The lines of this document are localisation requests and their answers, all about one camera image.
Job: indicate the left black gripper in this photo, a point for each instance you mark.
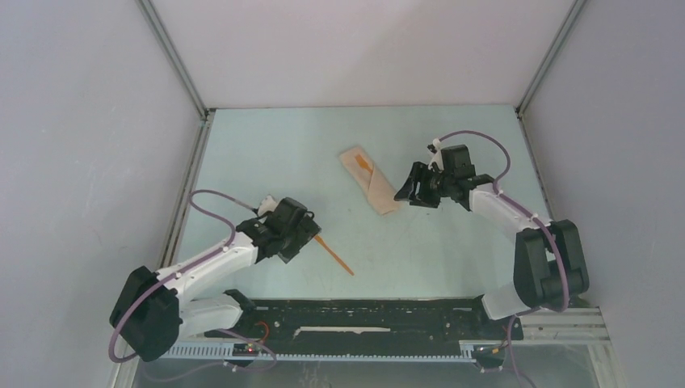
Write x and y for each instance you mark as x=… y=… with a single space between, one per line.
x=306 y=229

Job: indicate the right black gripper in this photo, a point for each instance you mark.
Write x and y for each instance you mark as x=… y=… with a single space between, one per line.
x=420 y=171

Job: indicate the orange plastic knife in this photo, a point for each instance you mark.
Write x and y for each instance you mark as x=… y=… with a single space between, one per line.
x=333 y=254

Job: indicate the beige cloth napkin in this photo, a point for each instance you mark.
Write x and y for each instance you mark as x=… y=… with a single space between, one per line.
x=376 y=188

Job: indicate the orange plastic fork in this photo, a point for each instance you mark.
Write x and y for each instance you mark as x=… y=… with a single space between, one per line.
x=364 y=164

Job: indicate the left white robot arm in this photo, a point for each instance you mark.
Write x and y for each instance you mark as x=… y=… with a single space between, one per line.
x=155 y=309

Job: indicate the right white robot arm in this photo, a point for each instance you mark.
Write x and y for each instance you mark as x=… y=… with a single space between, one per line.
x=549 y=266

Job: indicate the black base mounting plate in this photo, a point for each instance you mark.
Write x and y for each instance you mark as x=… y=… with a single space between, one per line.
x=365 y=347

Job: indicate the aluminium frame rail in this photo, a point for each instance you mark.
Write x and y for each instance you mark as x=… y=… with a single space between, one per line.
x=562 y=326

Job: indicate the left corner aluminium post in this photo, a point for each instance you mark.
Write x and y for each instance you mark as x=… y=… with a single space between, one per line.
x=163 y=37

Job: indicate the corner aluminium post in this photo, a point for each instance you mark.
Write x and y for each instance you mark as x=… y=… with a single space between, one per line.
x=561 y=36
x=163 y=37

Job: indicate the right corner aluminium post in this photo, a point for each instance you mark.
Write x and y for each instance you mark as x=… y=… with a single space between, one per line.
x=561 y=36

